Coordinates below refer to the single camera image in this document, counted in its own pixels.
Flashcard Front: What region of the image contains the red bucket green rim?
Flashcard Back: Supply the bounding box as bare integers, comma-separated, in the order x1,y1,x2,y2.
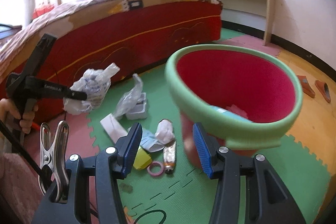
165,44,303,167

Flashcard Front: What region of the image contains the metal spring clip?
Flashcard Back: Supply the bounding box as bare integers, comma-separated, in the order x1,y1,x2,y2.
39,121,70,202

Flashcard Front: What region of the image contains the left orange slipper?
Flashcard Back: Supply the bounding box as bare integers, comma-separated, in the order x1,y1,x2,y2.
297,75,315,98

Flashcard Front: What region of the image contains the orange slipper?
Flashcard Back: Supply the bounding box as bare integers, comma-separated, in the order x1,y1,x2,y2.
297,75,315,98
315,80,331,103

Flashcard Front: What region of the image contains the pink tape ring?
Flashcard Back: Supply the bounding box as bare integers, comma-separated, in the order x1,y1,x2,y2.
146,161,166,178

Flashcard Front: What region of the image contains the wooden shelf desk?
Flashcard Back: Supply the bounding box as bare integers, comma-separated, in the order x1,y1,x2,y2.
195,0,276,47

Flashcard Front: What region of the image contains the clear plastic bag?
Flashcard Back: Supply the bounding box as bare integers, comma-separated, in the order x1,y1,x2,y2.
113,73,143,120

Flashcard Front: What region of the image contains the teal wet wipes package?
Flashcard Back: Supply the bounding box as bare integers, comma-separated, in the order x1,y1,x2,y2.
211,105,252,123

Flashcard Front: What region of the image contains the right orange slipper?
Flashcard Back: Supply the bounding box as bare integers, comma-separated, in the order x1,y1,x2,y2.
315,80,331,103

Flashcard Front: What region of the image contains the pink folded paper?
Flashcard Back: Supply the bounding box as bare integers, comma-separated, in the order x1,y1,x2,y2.
226,105,248,119

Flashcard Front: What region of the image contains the light blue face mask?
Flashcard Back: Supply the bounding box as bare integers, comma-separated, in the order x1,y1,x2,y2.
140,128,165,153

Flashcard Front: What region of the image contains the pink floral bedsheet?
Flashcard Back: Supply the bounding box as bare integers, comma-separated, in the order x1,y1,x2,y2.
1,0,223,80

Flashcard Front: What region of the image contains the white plastic tray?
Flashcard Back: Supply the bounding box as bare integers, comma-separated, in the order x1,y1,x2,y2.
125,92,147,120

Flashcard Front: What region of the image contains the silver foil tube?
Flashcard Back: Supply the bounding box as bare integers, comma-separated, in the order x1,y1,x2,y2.
163,140,177,174

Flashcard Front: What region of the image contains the crumpled white tissue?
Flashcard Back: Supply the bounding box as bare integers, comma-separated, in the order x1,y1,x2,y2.
154,119,175,145

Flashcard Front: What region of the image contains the white green cardboard box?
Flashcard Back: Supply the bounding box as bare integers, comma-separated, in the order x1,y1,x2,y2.
99,113,153,171

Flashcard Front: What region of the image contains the person's left hand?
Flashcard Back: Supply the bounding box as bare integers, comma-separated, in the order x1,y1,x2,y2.
0,98,38,134

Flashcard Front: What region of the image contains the white plastic bag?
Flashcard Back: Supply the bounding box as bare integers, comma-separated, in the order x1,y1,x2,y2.
63,63,120,115

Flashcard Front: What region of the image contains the black cable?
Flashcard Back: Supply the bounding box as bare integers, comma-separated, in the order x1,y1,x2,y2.
132,208,168,224

